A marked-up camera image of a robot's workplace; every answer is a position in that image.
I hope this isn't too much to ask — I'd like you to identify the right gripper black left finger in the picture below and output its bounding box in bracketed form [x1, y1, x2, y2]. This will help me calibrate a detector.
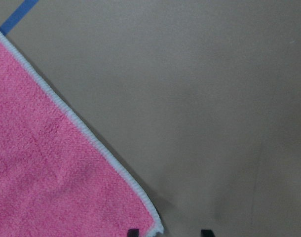
[127, 229, 139, 237]

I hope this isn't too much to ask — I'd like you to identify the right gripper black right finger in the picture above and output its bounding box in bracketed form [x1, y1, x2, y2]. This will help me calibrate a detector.
[201, 229, 214, 237]

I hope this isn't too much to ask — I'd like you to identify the pink towel with grey back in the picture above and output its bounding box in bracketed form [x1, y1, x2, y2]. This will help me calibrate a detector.
[0, 32, 163, 237]

